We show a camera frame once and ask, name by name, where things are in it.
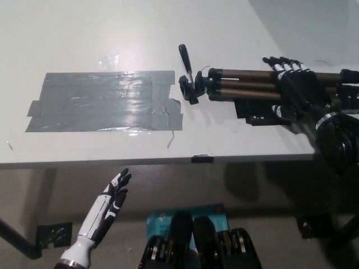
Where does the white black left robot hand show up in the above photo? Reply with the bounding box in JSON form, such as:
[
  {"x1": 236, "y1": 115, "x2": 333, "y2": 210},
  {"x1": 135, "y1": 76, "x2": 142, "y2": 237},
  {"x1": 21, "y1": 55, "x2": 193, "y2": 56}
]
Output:
[{"x1": 76, "y1": 168, "x2": 132, "y2": 249}]

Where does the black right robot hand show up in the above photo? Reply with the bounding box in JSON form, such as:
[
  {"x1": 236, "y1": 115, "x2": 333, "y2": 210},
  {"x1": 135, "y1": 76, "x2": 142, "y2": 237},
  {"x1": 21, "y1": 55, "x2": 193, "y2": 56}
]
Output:
[{"x1": 261, "y1": 55, "x2": 333, "y2": 124}]

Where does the black bronze camera tripod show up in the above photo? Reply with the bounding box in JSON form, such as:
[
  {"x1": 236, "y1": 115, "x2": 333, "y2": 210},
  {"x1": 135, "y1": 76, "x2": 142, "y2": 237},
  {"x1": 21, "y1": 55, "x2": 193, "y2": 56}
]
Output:
[{"x1": 177, "y1": 43, "x2": 359, "y2": 118}]

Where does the black tape patch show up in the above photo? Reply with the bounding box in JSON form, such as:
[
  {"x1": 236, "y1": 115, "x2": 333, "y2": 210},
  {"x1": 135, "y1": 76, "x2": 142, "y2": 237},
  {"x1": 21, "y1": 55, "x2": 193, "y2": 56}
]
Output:
[{"x1": 233, "y1": 98, "x2": 298, "y2": 127}]

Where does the teal printed box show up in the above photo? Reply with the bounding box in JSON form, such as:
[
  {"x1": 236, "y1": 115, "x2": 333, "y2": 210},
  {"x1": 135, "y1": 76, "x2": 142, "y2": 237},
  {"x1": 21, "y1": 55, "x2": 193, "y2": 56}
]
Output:
[{"x1": 145, "y1": 203, "x2": 230, "y2": 252}]

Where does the black table leg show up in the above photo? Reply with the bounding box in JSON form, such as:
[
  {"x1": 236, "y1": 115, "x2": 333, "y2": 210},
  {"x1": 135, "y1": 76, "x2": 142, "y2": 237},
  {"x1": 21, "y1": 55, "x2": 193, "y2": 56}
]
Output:
[{"x1": 0, "y1": 217, "x2": 43, "y2": 261}]

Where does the small black tape strip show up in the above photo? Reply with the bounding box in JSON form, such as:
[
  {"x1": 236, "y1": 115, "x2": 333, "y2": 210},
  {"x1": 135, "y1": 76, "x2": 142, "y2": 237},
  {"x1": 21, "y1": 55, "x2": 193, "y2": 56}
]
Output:
[{"x1": 191, "y1": 153, "x2": 214, "y2": 165}]

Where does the grey duct tape patch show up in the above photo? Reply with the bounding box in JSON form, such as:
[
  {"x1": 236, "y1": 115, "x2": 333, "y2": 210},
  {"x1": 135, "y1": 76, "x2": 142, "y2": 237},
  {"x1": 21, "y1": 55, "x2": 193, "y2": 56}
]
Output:
[{"x1": 24, "y1": 70, "x2": 184, "y2": 133}]

